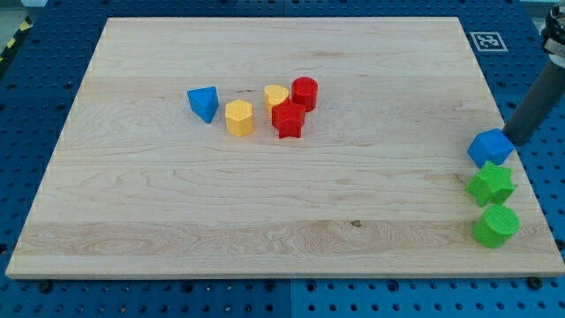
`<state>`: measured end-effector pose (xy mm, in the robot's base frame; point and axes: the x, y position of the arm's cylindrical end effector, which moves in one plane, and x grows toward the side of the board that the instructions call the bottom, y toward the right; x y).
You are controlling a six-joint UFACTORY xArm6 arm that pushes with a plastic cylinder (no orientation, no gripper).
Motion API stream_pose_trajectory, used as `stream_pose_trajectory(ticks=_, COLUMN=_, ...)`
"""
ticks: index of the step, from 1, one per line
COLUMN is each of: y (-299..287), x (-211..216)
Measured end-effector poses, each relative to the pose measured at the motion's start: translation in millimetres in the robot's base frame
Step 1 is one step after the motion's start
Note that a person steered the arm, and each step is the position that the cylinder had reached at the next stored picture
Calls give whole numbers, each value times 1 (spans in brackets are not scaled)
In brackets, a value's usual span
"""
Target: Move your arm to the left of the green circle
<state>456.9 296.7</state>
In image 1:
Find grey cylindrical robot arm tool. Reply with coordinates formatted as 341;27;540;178
502;1;564;147

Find light wooden board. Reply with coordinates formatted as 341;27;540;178
6;17;564;280

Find red star block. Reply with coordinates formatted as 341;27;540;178
272;99;305;139

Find yellow hexagon block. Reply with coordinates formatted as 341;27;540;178
225;99;254;137

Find yellow heart block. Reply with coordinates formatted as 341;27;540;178
264;84;290;118

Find red cylinder block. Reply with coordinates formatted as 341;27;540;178
290;77;319;112

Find blue triangle block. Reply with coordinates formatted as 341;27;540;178
187;87;219;124

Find blue cube block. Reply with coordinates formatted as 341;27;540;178
467;128;515;168

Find green star block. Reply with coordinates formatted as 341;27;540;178
465;161;515;207

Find green cylinder block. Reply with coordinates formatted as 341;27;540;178
472;204;520;248

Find white fiducial marker tag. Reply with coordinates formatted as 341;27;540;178
470;31;508;52

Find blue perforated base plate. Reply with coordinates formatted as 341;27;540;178
1;1;564;317

